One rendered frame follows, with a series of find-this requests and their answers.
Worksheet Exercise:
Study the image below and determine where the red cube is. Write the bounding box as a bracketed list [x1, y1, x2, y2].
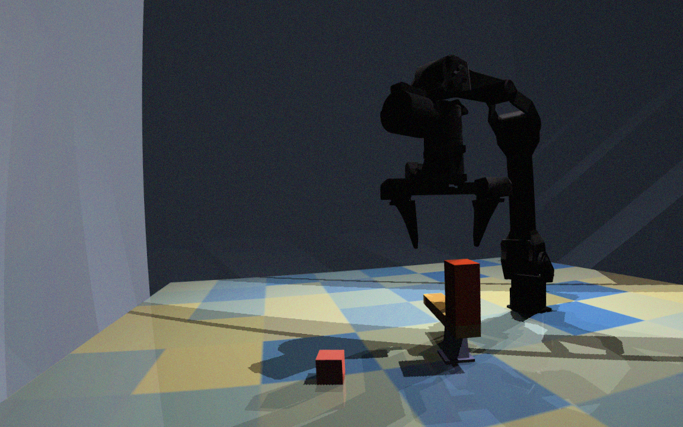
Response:
[315, 350, 345, 385]

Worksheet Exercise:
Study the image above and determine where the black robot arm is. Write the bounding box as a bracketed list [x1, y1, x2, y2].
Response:
[380, 54, 554, 315]

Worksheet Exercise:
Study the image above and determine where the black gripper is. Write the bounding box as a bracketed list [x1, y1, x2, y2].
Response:
[381, 138, 513, 249]

